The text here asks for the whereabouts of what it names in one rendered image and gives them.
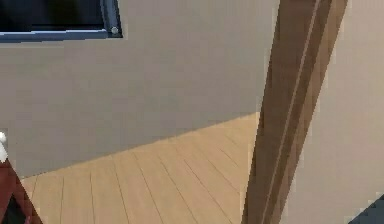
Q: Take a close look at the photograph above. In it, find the blue framed window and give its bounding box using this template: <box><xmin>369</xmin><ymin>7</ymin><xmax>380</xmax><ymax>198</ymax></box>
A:
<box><xmin>0</xmin><ymin>0</ymin><xmax>124</xmax><ymax>44</ymax></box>

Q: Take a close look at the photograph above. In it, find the white round object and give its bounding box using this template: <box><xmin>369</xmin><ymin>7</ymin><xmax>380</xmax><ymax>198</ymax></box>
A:
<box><xmin>0</xmin><ymin>131</ymin><xmax>9</xmax><ymax>164</ymax></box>

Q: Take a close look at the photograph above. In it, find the dark red wooden furniture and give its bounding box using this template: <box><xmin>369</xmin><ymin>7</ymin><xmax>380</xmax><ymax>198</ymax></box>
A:
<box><xmin>0</xmin><ymin>158</ymin><xmax>44</xmax><ymax>224</ymax></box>

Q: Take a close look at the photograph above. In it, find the dark grey object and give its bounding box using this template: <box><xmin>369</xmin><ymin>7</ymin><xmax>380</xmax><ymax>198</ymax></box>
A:
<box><xmin>347</xmin><ymin>193</ymin><xmax>384</xmax><ymax>224</ymax></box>

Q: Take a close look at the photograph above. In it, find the brown wooden door frame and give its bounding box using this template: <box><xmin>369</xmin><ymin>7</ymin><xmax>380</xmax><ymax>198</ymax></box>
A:
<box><xmin>240</xmin><ymin>0</ymin><xmax>350</xmax><ymax>224</ymax></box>

